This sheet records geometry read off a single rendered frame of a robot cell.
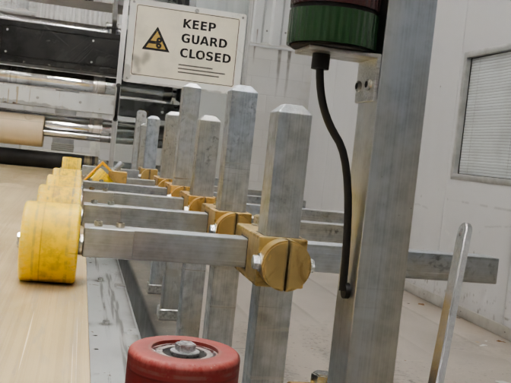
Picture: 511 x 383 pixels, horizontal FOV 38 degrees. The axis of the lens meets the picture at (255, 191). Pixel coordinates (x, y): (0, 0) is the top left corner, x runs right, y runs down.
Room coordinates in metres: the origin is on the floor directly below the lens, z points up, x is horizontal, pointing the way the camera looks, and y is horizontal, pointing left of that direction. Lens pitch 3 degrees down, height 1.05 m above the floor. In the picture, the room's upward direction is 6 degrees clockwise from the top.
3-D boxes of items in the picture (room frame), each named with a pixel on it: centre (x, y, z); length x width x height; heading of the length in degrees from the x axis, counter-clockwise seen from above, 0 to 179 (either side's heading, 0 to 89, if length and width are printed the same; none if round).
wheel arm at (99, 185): (1.53, 0.14, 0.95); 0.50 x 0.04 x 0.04; 104
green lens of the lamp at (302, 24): (0.50, -0.04, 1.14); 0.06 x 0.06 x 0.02
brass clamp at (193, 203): (1.26, 0.10, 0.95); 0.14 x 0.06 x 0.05; 14
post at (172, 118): (1.73, 0.21, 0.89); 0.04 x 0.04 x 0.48; 14
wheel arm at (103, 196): (1.28, 0.08, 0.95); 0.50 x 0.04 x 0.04; 104
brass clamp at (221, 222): (1.02, 0.04, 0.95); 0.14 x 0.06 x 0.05; 14
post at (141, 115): (2.70, 0.44, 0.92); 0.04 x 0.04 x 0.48; 14
